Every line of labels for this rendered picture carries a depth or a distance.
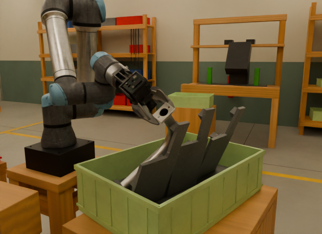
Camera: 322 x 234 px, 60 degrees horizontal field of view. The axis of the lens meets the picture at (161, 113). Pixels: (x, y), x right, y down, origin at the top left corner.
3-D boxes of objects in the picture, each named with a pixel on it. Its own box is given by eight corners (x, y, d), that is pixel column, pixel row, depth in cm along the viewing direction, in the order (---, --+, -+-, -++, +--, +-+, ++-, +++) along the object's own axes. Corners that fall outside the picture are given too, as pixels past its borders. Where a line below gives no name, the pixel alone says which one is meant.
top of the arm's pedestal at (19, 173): (63, 155, 149) (62, 148, 149) (110, 166, 135) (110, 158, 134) (6, 178, 122) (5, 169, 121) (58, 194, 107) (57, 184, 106)
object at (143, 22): (145, 120, 607) (144, 13, 564) (43, 109, 728) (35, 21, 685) (156, 115, 655) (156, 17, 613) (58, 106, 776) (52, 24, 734)
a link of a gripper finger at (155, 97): (169, 100, 75) (143, 90, 80) (175, 111, 80) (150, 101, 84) (175, 91, 76) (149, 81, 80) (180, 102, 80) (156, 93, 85)
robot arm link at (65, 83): (34, -22, 102) (52, 98, 86) (65, -18, 107) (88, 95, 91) (34, 2, 111) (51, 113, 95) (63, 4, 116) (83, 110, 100)
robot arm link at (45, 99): (41, 120, 126) (38, 90, 123) (72, 117, 132) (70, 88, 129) (44, 126, 116) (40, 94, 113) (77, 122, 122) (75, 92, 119)
